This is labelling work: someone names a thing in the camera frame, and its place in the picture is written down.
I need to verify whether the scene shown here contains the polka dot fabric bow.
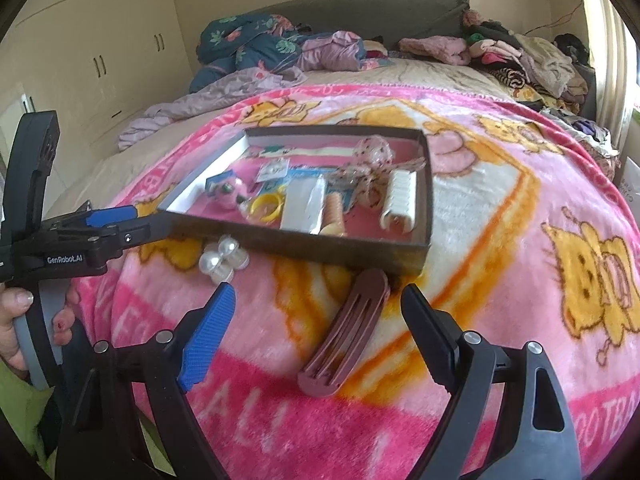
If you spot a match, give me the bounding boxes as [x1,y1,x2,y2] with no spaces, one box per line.
[326,136,426,209]

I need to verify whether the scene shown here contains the pink crumpled garment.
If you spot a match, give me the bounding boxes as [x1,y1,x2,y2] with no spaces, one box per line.
[296,30,367,72]

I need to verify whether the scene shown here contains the peach spiral hair tie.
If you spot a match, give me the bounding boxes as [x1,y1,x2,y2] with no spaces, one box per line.
[319,193,347,239]

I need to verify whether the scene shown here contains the clear plastic packet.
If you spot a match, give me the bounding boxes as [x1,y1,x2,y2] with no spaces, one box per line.
[280,176,326,235]

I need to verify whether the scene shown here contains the cream curtain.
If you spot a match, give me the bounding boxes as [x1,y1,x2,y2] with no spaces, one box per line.
[582,0,639,150]

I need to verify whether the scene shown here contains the earrings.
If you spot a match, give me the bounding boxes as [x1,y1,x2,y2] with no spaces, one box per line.
[255,157,290,183]

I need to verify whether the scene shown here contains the green sleeve forearm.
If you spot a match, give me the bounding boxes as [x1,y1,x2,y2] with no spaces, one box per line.
[0,362,60,479]

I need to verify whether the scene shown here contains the cream wardrobe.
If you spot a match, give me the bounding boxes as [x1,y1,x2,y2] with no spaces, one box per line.
[1,0,192,205]

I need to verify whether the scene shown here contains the navy floral quilt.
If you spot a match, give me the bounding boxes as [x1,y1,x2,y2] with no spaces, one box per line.
[189,13,306,93]

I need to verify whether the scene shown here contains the mauve hair comb clip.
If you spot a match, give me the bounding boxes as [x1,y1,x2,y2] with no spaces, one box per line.
[297,269,390,398]

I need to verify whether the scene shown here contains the dark grey headboard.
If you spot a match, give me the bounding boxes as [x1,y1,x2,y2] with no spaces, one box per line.
[258,0,470,49]

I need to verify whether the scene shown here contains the pearl bead cluster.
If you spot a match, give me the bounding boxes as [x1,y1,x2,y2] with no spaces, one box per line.
[198,235,250,285]

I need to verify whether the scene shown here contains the pink cartoon fleece blanket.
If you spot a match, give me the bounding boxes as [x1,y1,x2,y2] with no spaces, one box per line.
[75,84,639,479]

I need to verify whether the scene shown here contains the left hand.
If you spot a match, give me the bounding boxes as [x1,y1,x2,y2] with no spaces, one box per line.
[0,282,82,373]

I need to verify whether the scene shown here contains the yellow rings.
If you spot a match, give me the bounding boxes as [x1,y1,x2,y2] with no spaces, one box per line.
[242,184,289,226]

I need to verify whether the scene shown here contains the pile of clothes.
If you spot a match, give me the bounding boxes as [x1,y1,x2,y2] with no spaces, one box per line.
[398,9,594,107]

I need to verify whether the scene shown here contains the blue square hair clip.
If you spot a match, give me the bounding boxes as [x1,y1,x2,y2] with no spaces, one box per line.
[205,171,235,198]

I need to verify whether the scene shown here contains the shallow cardboard box tray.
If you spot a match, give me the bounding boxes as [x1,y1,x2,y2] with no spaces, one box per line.
[158,125,433,274]

